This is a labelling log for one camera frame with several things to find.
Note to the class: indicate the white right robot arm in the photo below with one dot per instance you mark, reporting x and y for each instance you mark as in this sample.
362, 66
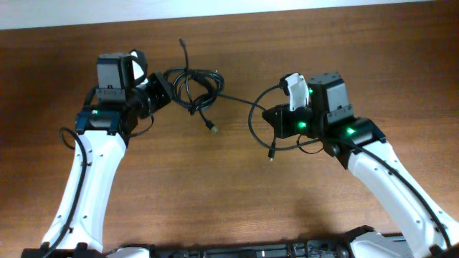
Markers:
319, 109

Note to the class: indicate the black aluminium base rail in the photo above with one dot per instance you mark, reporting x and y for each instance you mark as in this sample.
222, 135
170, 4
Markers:
340, 247

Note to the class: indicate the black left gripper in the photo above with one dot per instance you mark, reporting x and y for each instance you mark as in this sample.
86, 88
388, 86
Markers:
157, 80

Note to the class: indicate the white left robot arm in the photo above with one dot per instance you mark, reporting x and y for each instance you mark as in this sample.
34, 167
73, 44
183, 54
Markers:
124, 94

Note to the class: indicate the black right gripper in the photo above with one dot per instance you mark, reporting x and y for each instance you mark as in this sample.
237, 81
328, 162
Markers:
285, 125

